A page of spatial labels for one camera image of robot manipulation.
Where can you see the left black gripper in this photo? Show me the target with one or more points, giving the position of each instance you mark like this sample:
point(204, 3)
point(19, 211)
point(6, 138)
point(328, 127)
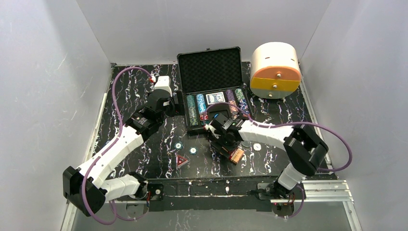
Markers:
point(173, 106)

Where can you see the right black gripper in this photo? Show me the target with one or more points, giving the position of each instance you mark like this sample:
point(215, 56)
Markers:
point(223, 150)

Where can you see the clear round button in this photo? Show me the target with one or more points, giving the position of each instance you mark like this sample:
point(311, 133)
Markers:
point(245, 143)

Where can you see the red playing card deck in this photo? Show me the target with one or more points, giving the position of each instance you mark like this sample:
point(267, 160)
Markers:
point(236, 155)

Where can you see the blue playing card deck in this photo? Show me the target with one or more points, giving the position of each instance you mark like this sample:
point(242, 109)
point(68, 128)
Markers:
point(213, 98)

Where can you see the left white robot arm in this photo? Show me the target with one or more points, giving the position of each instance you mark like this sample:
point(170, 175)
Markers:
point(111, 159)

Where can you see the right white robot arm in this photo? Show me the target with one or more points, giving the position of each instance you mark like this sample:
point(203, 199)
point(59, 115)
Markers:
point(303, 146)

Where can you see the cyan red chip stack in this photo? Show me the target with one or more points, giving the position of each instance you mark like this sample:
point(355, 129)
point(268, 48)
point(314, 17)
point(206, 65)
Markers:
point(202, 108)

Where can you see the white poker chip right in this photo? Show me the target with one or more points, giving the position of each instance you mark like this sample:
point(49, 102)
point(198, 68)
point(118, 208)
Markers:
point(257, 146)

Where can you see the green blue white chip stack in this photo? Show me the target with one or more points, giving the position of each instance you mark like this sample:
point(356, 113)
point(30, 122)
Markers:
point(242, 102)

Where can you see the green poker chip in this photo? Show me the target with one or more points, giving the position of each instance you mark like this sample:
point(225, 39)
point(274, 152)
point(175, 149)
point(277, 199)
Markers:
point(178, 145)

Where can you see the teal poker chip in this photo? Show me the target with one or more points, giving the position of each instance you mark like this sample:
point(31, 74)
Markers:
point(192, 151)

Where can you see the purple orange chip stack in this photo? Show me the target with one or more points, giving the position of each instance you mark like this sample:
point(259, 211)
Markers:
point(233, 106)

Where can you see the black poker chip case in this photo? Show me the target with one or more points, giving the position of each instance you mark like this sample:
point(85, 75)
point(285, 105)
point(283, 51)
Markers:
point(210, 71)

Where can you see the red triangular plaque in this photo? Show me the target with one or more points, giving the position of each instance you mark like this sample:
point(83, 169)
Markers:
point(180, 161)

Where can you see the white round drawer cabinet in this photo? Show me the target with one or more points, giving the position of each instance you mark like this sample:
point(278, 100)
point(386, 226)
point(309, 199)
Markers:
point(275, 71)

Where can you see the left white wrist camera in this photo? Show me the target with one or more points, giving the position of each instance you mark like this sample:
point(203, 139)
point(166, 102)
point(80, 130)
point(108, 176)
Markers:
point(163, 83)

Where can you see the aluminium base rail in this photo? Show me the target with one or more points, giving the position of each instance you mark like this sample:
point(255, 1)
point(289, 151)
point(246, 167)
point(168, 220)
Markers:
point(229, 193)

